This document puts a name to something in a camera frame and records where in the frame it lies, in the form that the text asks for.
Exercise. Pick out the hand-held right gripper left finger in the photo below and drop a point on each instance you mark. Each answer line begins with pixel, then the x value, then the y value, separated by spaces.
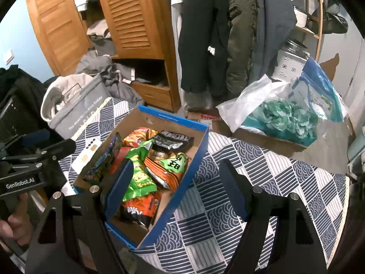
pixel 119 189

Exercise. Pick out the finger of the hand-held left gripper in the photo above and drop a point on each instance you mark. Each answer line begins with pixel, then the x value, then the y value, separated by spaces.
pixel 37 137
pixel 61 147

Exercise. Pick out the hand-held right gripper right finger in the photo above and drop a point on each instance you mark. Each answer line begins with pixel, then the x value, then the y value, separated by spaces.
pixel 234 187

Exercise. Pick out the green snack packet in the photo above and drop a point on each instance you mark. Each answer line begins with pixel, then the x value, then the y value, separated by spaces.
pixel 139 177

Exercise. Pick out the orange packet black lettering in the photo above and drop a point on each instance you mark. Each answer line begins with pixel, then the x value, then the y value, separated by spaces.
pixel 142 205

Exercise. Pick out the red snack packet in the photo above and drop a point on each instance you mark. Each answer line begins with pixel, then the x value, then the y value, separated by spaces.
pixel 119 155

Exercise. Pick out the dark cartoon snack packet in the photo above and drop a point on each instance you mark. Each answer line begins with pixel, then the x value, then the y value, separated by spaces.
pixel 102 159

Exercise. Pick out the blue cardboard box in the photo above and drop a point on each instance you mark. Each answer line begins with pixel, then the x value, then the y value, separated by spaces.
pixel 188 174

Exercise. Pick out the orange packet green label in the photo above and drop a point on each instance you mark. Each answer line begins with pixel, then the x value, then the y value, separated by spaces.
pixel 168 167

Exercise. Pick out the orange packet white lettering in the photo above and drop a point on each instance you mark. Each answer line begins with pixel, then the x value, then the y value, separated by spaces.
pixel 137 137

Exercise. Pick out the black snack packet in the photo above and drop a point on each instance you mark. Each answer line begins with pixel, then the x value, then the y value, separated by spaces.
pixel 174 141

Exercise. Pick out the person's left hand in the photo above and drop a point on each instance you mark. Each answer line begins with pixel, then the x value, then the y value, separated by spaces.
pixel 18 228

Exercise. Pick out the white smartphone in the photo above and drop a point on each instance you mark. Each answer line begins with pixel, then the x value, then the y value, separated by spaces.
pixel 85 157

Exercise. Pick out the grey laundry bag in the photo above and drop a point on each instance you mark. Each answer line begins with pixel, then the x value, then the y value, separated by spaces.
pixel 85 108

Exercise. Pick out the black fabric pile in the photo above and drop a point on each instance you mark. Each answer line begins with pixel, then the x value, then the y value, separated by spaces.
pixel 17 91

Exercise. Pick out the white fleece garment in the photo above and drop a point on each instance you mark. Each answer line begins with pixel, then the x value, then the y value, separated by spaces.
pixel 57 91

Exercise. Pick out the pile of teal packets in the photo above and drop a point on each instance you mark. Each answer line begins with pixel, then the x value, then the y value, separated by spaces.
pixel 285 114

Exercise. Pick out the grey clothes pile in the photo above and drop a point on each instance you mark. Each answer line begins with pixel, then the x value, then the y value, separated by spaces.
pixel 114 74

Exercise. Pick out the white plastic bag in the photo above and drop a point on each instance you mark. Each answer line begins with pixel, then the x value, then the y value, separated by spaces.
pixel 251 97

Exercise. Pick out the wooden wardrobe drawer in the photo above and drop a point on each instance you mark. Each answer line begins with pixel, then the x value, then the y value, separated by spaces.
pixel 154 94

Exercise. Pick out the wooden wardrobe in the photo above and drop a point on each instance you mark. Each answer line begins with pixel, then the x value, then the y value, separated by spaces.
pixel 172 85

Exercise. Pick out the crumpled grey white clothes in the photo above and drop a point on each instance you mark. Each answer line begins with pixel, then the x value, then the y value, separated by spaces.
pixel 99 34

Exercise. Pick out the white bucket metal lid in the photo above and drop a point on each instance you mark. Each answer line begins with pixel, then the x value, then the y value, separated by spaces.
pixel 285 65

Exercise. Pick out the blue plastic bag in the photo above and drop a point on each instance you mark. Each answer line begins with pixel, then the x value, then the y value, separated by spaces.
pixel 319 82

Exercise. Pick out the olive hanging coat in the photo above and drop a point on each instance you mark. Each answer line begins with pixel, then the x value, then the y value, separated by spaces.
pixel 239 48

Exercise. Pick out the black hanging coat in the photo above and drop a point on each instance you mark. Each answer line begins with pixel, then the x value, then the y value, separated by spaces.
pixel 199 34

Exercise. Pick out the blue-grey hanging coat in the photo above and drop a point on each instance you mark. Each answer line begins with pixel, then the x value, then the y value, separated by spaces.
pixel 271 20

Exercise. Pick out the white pot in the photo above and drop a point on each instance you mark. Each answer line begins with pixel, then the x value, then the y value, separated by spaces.
pixel 300 17

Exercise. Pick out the wooden shelf rack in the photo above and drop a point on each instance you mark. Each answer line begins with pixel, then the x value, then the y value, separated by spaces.
pixel 319 20

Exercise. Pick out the grey hanging jacket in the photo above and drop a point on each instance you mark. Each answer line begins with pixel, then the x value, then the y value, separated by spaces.
pixel 333 14

